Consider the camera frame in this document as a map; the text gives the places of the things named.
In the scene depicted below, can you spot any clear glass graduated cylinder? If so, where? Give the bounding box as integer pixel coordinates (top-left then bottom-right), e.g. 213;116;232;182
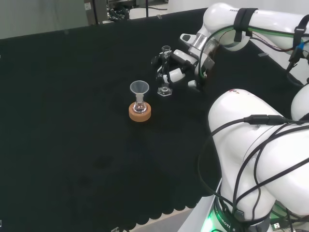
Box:
157;45;173;97

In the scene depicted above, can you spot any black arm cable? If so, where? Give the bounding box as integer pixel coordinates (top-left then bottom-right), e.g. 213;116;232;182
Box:
232;127;309;214

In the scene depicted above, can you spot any dark green cable coil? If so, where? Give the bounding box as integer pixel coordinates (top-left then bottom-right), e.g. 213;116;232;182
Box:
108;6;130;20

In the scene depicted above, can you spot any small glass round-bottom flask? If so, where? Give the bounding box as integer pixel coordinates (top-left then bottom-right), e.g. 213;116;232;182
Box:
133;95;148;114

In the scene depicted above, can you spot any clear plastic funnel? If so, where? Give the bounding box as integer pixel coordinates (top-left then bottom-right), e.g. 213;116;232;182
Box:
129;80;150;102

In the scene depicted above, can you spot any black cable with inline connector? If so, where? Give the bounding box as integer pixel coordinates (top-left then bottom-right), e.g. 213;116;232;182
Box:
197;114;309;198

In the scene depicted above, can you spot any black scalloped bench cloth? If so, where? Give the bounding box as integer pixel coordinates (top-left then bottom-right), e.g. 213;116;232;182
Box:
0;7;309;230

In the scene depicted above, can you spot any cork ring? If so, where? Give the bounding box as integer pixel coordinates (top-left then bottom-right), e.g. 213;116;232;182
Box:
128;102;153;122

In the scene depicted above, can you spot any black arm strap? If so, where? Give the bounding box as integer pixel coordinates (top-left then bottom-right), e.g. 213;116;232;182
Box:
232;7;259;43
293;14;309;49

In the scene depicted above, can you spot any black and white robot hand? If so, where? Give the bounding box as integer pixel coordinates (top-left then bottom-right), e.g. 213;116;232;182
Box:
151;49;215;92

